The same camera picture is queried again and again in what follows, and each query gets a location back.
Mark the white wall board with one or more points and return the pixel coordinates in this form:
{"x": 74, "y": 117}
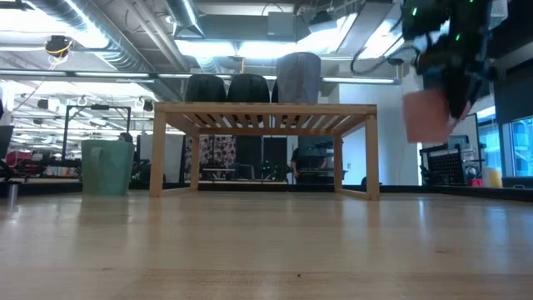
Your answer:
{"x": 470, "y": 129}

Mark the pink mug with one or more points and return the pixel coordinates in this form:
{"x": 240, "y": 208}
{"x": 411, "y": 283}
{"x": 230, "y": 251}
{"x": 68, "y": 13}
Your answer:
{"x": 424, "y": 116}

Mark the black pegboard cart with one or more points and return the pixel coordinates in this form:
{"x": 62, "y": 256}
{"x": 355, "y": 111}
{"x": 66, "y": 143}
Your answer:
{"x": 447, "y": 166}

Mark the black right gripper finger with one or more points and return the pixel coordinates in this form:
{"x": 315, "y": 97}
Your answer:
{"x": 458, "y": 100}

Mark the wooden slatted rack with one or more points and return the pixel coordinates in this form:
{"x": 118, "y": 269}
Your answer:
{"x": 266, "y": 109}

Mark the patterned panel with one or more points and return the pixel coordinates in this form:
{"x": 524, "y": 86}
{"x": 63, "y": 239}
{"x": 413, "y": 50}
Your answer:
{"x": 216, "y": 150}

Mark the yellow container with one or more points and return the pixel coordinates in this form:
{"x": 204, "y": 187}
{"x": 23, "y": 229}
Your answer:
{"x": 495, "y": 178}

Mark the long ceiling light strip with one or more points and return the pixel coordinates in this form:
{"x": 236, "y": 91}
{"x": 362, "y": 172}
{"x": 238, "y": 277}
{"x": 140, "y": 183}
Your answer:
{"x": 200, "y": 76}

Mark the black mug orange inside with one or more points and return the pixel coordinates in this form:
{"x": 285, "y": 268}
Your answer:
{"x": 248, "y": 88}

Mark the small red container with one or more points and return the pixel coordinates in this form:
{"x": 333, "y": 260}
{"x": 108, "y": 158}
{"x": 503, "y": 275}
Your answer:
{"x": 475, "y": 182}

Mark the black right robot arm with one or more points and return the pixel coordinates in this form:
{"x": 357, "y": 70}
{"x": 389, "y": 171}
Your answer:
{"x": 437, "y": 16}

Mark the person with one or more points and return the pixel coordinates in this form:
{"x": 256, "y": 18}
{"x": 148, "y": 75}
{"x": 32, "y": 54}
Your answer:
{"x": 296, "y": 162}
{"x": 126, "y": 137}

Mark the grey mug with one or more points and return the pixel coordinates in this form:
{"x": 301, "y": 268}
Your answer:
{"x": 299, "y": 77}

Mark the green mug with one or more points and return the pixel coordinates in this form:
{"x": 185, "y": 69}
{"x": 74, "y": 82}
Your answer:
{"x": 107, "y": 168}

